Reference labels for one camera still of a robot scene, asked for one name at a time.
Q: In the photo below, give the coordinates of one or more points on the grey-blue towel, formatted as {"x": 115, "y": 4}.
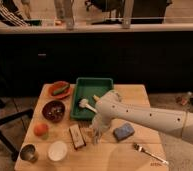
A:
{"x": 97, "y": 132}

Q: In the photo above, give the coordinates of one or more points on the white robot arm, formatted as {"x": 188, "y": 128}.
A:
{"x": 173, "y": 122}

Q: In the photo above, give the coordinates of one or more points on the small metal cup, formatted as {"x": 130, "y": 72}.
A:
{"x": 28, "y": 153}

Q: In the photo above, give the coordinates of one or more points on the green plastic tray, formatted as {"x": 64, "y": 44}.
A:
{"x": 86, "y": 88}

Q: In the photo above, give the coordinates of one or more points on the yellow corn toy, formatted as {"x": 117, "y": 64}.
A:
{"x": 96, "y": 98}

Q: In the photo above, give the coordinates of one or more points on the white dish brush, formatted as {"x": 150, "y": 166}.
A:
{"x": 84, "y": 103}

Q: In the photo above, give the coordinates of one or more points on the orange plate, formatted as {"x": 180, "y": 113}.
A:
{"x": 57, "y": 85}

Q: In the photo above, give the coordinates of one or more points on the green cucumber toy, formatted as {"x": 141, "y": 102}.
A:
{"x": 60, "y": 90}

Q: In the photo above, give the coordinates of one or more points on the dark brown bowl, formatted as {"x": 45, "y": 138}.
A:
{"x": 54, "y": 111}

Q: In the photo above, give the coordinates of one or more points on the blue sponge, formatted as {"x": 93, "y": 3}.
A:
{"x": 123, "y": 132}

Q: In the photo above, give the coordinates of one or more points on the brown rectangular box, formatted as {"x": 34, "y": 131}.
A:
{"x": 77, "y": 137}

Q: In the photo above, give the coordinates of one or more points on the orange peach toy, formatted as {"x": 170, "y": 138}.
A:
{"x": 41, "y": 130}

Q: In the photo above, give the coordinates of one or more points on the metal fork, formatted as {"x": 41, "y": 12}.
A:
{"x": 139, "y": 148}

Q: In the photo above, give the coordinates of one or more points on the white round bowl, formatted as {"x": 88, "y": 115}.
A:
{"x": 57, "y": 151}

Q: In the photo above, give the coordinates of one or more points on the dark long counter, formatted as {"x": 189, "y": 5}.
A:
{"x": 33, "y": 56}

